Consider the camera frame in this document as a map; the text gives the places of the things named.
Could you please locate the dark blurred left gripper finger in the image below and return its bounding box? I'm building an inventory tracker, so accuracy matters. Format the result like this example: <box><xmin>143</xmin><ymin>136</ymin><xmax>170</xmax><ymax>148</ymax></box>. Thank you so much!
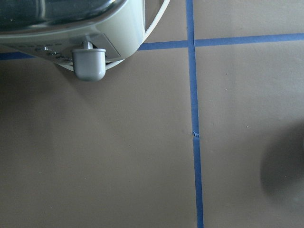
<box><xmin>260</xmin><ymin>122</ymin><xmax>304</xmax><ymax>200</ymax></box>

